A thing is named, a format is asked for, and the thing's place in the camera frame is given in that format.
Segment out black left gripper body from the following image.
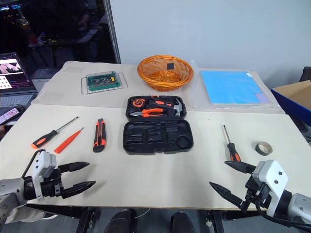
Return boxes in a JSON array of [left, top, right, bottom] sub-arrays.
[[40, 167, 65, 199]]

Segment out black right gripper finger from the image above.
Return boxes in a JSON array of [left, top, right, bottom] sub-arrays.
[[209, 182, 244, 207], [224, 160, 257, 174]]

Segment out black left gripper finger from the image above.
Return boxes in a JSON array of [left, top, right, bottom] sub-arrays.
[[62, 181, 97, 200], [58, 162, 90, 174]]

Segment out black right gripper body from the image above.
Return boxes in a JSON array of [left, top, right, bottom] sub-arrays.
[[240, 176, 272, 212]]

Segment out short black orange screwdriver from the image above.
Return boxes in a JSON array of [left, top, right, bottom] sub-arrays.
[[221, 124, 242, 163]]

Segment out grey tape roll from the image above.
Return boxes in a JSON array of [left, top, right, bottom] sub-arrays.
[[255, 141, 273, 156]]

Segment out orange test pen screwdriver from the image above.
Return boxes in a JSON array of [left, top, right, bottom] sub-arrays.
[[53, 127, 85, 154]]

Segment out long black orange screwdriver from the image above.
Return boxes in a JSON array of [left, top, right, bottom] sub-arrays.
[[31, 116, 79, 150]]

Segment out orange black utility knife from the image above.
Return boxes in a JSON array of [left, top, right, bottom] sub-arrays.
[[93, 118, 107, 153]]

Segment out black hard case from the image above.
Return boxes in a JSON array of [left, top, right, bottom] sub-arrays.
[[122, 95, 194, 156]]

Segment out dark rounded shape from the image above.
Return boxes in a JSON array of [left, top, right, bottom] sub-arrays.
[[104, 209, 138, 233], [170, 211, 195, 233]]

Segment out blue cardboard box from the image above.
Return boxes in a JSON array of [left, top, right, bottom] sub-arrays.
[[270, 80, 311, 127]]

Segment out blue sheet pack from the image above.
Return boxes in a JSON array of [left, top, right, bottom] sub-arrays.
[[199, 70, 271, 105]]

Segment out clear plastic bag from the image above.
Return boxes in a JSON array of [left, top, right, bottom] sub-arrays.
[[189, 60, 285, 113]]

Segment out smartphone with lit screen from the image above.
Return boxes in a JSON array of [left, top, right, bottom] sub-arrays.
[[0, 105, 25, 126]]

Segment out beige paper sheet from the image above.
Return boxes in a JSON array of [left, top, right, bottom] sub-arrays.
[[31, 60, 285, 115]]

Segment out green bit set case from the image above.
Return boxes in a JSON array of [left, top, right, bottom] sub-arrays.
[[87, 71, 121, 91]]

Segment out black orange claw hammer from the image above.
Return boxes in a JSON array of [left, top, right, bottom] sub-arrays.
[[147, 98, 187, 117]]

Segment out open laptop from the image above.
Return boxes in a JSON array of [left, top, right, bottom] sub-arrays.
[[0, 51, 38, 109]]

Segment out black chair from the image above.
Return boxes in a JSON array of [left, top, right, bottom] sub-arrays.
[[299, 66, 311, 82]]

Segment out orange wicker basket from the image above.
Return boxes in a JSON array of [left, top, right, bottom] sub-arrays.
[[137, 54, 194, 92]]

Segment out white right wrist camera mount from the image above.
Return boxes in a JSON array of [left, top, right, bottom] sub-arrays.
[[252, 159, 289, 217]]

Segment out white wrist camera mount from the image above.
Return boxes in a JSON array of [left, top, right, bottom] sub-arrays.
[[252, 159, 289, 217], [31, 150, 58, 201]]

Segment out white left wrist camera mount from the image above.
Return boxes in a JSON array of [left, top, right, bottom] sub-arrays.
[[31, 150, 58, 201]]

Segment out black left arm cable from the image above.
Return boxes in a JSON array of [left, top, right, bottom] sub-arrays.
[[21, 149, 46, 181]]

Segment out orange handled pliers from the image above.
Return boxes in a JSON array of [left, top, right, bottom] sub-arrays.
[[129, 108, 164, 118]]

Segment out grey metal window post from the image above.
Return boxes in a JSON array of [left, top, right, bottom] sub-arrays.
[[105, 0, 122, 65]]

